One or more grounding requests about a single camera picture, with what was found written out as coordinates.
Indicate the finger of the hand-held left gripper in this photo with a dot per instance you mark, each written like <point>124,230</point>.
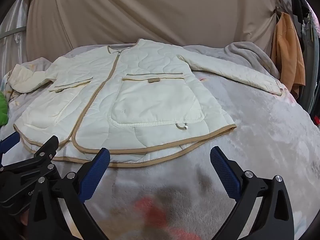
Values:
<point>8,142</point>
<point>47,147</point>

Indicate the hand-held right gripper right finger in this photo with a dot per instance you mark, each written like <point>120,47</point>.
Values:
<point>225,175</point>

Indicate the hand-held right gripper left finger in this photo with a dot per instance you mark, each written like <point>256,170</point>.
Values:
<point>96,175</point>

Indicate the cream quilted jacket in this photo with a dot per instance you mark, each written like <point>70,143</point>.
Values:
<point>155,100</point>

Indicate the dark hanging clothes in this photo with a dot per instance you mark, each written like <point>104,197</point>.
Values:
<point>307,55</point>

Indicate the person's left hand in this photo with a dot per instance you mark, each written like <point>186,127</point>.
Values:
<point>25,221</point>

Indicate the green plush toy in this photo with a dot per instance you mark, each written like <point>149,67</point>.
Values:
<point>3,107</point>

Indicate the grey floral blanket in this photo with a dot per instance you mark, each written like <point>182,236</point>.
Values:
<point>262,142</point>

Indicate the white satin curtain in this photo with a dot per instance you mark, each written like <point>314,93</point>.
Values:
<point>12,50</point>

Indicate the orange hanging garment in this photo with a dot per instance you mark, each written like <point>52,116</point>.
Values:
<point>287,55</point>

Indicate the beige draped curtain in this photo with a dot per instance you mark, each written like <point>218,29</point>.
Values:
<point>150,12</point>

